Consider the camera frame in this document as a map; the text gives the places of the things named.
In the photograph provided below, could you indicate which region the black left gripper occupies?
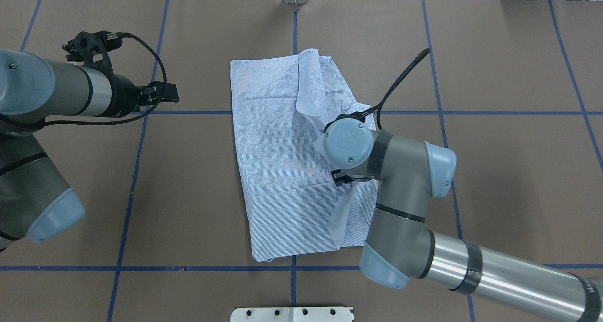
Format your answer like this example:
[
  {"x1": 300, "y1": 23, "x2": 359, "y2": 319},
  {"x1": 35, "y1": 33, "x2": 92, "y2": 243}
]
[{"x1": 108, "y1": 75, "x2": 179, "y2": 118}]

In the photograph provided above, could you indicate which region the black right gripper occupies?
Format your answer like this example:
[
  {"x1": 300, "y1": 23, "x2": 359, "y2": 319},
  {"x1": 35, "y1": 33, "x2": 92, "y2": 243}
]
[{"x1": 332, "y1": 169, "x2": 354, "y2": 187}]

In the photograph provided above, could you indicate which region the light blue striped shirt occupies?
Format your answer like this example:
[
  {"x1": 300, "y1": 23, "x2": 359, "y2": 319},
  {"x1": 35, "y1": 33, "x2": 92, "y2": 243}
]
[{"x1": 230, "y1": 48, "x2": 378, "y2": 262}]

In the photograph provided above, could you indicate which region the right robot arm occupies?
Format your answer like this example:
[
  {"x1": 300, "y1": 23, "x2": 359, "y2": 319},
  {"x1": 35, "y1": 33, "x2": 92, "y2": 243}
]
[{"x1": 323, "y1": 117, "x2": 603, "y2": 322}]

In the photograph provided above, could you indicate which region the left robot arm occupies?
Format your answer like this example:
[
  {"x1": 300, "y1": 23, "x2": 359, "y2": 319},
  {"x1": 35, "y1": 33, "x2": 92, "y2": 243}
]
[{"x1": 1, "y1": 45, "x2": 179, "y2": 253}]

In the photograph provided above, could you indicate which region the brown paper table cover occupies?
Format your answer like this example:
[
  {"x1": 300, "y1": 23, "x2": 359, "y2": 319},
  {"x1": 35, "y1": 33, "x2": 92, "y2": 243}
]
[{"x1": 1, "y1": 0, "x2": 602, "y2": 322}]

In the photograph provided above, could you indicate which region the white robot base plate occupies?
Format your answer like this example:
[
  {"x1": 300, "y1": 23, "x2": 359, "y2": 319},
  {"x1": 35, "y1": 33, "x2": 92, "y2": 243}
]
[{"x1": 230, "y1": 306, "x2": 355, "y2": 322}]

